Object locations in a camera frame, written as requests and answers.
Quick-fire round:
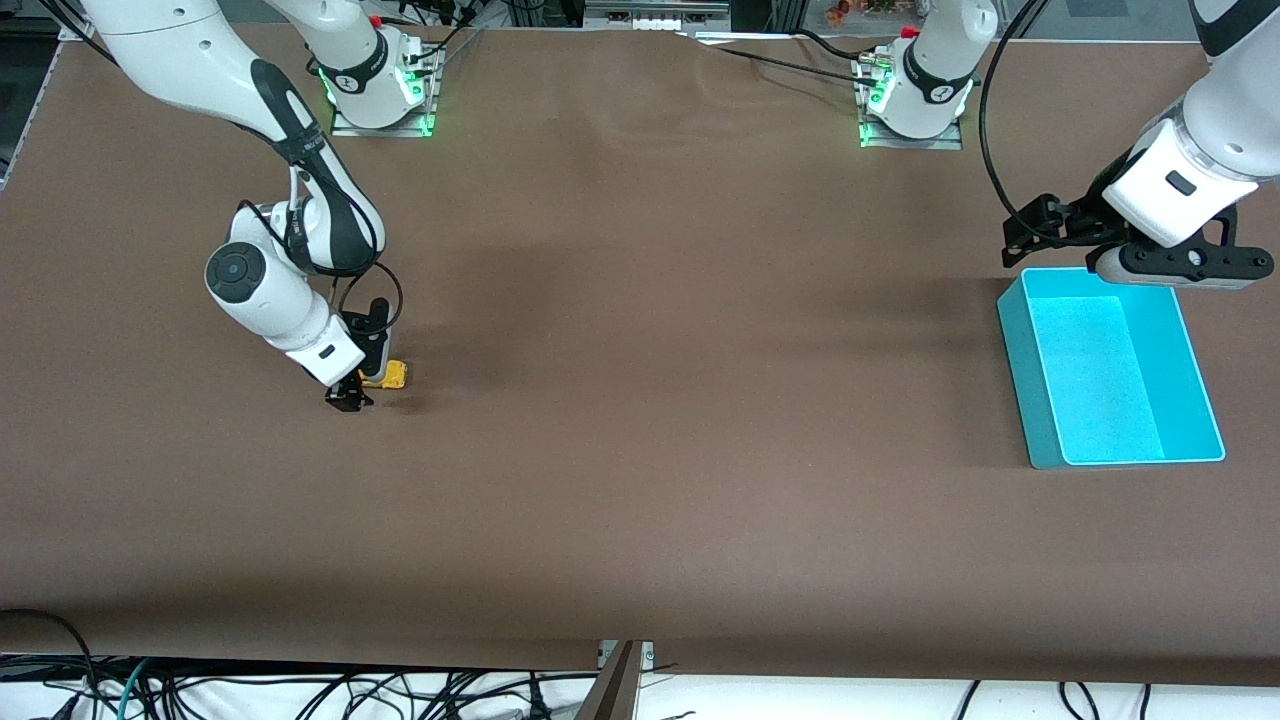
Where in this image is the teal plastic bin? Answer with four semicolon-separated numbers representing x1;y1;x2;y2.
997;266;1227;471

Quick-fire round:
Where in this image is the brown table mat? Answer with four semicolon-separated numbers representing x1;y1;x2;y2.
0;22;1280;686

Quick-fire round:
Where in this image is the grey background device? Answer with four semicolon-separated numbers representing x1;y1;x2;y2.
585;0;731;31

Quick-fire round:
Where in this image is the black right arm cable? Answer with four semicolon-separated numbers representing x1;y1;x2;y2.
285;160;404;336

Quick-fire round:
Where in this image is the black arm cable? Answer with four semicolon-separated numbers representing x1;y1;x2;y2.
285;160;404;336
978;0;1051;236

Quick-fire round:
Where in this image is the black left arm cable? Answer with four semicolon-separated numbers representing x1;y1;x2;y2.
978;0;1051;236

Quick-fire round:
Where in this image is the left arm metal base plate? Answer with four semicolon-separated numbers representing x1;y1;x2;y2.
858;55;964;151

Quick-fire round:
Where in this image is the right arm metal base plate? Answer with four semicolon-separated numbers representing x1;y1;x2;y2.
330;45;441;138

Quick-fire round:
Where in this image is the black cable across mat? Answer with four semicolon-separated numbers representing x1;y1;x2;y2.
700;30;883;86

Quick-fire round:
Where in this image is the black arched floor cable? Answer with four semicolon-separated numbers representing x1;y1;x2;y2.
0;608;96;691

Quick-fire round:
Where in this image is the teal floor cable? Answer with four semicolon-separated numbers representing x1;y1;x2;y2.
115;665;151;720

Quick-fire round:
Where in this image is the metal table bracket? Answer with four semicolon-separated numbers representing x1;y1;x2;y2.
575;640;656;720

